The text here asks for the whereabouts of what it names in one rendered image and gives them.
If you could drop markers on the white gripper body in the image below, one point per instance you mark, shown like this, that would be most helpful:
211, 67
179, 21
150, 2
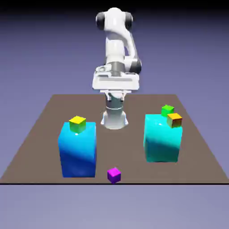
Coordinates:
115, 82

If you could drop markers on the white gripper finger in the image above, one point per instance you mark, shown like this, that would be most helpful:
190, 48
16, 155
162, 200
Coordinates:
123, 96
108, 96

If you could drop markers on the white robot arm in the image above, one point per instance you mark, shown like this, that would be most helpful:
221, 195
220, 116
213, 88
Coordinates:
114, 35

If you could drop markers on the small yellow cube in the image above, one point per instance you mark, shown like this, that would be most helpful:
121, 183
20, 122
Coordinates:
77, 124

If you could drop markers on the small green cube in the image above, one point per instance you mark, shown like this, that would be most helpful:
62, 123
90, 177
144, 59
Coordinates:
166, 109

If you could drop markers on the small orange cube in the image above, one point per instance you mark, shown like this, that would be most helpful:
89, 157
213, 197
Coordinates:
174, 120

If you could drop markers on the small purple cube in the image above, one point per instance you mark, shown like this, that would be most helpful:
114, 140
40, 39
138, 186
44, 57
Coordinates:
114, 175

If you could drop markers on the large cyan box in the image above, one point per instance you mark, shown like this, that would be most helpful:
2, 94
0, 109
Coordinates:
161, 141

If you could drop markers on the large blue box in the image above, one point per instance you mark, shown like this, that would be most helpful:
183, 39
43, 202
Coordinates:
77, 150

